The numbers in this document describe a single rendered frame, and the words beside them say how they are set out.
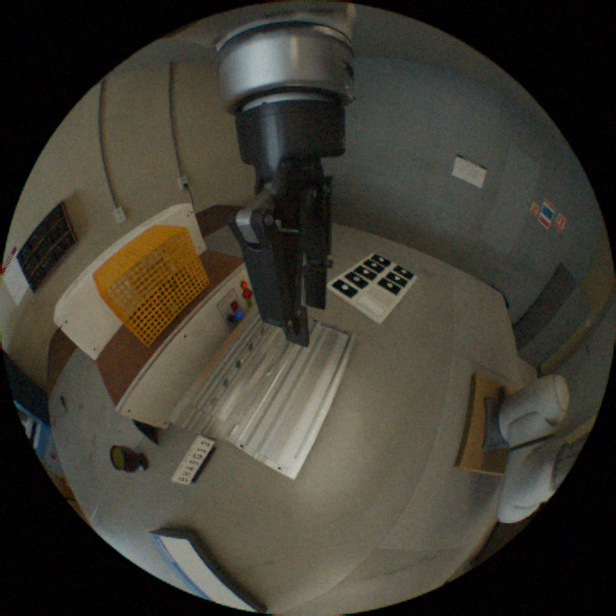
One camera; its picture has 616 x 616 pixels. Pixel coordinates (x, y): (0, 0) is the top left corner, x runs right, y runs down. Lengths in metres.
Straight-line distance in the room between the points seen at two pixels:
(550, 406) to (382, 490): 0.46
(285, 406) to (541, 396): 0.66
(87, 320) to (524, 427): 1.12
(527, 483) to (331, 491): 0.47
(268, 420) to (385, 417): 0.31
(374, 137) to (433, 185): 0.82
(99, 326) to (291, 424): 0.59
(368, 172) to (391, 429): 2.33
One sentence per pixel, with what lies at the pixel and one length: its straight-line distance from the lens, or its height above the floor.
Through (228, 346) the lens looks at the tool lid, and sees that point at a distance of 0.35.
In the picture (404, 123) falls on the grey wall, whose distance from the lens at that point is 2.36.
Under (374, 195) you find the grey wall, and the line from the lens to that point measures 2.40.
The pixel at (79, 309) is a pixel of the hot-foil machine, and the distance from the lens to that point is 0.61.
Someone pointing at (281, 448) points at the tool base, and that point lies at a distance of 0.48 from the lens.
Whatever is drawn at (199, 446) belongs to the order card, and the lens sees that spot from 0.52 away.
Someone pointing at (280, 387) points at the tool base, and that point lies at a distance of 0.50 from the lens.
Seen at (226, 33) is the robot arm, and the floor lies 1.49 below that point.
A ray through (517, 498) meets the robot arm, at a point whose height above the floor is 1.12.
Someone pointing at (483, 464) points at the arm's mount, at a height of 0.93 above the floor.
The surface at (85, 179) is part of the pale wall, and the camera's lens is 2.00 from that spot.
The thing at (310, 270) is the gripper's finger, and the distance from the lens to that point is 0.22.
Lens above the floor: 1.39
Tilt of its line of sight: 49 degrees down
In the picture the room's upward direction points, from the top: straight up
